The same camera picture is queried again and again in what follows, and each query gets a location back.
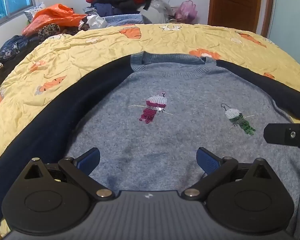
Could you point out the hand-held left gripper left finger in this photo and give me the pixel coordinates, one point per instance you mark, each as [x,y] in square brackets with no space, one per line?
[88,160]

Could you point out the brown wooden door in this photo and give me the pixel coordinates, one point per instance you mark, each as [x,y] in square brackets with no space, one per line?
[235,5]

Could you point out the clear plastic bag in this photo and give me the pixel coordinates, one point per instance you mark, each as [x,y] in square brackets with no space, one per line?
[157,11]

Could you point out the grey-blue sweater with navy sleeves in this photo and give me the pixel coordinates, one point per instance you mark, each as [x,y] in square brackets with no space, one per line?
[165,120]

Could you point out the patterned pillow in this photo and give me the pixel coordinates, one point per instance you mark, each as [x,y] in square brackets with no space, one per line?
[33,11]

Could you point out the pink plastic bag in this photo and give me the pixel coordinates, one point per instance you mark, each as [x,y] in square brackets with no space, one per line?
[186,11]

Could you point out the dark floral cloth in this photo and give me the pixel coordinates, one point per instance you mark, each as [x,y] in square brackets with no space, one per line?
[12,47]

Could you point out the yellow carrot-print blanket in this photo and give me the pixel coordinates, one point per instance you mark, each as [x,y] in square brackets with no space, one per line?
[65,55]

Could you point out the navy garment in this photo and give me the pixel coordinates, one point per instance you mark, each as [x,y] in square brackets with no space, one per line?
[115,6]

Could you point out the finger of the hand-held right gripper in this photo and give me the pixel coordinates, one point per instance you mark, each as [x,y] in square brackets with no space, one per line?
[280,135]

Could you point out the light blue knitted cloth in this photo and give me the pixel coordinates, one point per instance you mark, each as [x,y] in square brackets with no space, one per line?
[125,19]

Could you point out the silver crumpled bag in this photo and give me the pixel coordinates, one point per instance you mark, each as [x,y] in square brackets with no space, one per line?
[95,21]

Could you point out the orange plastic bag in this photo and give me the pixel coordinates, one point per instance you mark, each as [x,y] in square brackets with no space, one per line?
[52,17]

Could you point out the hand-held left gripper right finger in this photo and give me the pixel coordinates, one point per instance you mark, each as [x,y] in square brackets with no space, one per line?
[207,160]

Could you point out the leopard-print cloth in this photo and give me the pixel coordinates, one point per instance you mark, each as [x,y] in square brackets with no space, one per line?
[48,30]

